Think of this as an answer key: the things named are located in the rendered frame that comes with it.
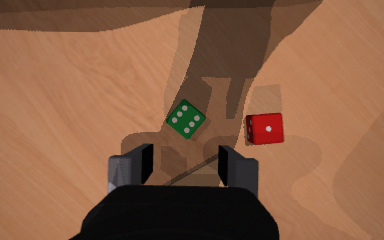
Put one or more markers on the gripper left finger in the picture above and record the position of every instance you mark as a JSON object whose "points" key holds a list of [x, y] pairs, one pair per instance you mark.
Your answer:
{"points": [[132, 168]]}

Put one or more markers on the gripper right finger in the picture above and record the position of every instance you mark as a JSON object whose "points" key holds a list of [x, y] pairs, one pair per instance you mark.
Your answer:
{"points": [[236, 170]]}

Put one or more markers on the green die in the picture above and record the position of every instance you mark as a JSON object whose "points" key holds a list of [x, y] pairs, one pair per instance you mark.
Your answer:
{"points": [[185, 119]]}

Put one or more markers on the red die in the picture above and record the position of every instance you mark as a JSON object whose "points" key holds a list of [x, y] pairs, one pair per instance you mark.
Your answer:
{"points": [[265, 128]]}

